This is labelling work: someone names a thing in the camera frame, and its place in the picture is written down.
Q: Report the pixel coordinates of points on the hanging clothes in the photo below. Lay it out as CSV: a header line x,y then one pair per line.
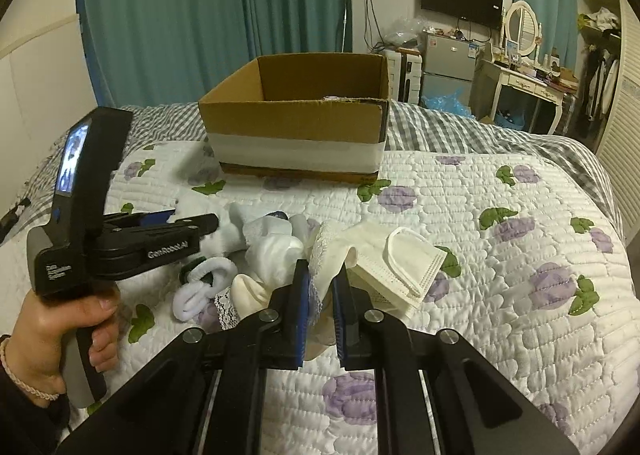
x,y
602,85

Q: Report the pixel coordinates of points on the person's left hand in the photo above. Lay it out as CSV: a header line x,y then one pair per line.
x,y
50,335

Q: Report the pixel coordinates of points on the white rolled sock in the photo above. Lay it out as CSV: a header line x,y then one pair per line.
x,y
200,287

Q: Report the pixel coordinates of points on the cream lace sock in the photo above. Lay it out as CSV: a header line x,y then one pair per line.
x,y
332,247

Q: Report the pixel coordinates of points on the white pleated face mask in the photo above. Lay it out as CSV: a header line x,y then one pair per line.
x,y
385,292

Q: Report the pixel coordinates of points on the white dressing table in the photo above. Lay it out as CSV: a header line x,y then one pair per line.
x,y
520,82

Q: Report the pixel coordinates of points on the floral quilted blanket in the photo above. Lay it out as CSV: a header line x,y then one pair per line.
x,y
500,310

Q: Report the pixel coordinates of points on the wide teal curtain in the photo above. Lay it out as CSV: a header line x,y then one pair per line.
x,y
200,10

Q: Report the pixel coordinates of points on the person's left forearm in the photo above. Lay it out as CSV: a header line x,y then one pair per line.
x,y
22,420

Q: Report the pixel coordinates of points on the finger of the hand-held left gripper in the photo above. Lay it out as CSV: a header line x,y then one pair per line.
x,y
197,225
152,219

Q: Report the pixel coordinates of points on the pale grey white sock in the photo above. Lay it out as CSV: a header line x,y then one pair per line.
x,y
235,230

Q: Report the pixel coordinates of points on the silver small fridge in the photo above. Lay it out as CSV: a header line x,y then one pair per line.
x,y
449,62

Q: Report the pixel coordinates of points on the blue plastic bag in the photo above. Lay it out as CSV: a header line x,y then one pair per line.
x,y
447,102

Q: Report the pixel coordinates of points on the white folded face mask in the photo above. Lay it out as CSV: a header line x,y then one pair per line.
x,y
412,257

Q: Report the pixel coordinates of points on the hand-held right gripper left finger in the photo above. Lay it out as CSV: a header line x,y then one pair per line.
x,y
302,320

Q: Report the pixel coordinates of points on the cardboard box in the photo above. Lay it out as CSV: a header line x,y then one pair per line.
x,y
300,135

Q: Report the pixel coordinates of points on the oval white mirror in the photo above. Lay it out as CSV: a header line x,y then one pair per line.
x,y
520,25

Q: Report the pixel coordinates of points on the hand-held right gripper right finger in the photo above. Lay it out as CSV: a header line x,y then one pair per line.
x,y
342,322

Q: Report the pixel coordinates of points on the white sock with dark trim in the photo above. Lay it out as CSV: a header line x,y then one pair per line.
x,y
274,218

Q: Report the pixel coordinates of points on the white lace trim sock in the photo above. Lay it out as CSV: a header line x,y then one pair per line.
x,y
225,309

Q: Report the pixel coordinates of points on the clear plastic bag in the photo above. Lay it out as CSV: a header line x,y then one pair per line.
x,y
402,32

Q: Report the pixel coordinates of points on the white crumpled sock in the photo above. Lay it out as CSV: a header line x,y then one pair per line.
x,y
275,255

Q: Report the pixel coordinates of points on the white louvred wardrobe door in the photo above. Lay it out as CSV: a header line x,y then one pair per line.
x,y
622,110

